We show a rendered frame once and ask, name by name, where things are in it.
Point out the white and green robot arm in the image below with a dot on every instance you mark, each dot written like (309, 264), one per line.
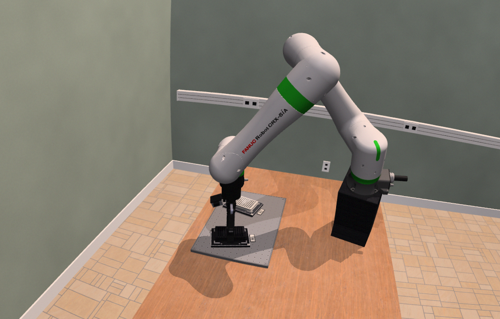
(315, 76)

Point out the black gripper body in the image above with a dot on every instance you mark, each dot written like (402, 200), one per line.
(231, 195)

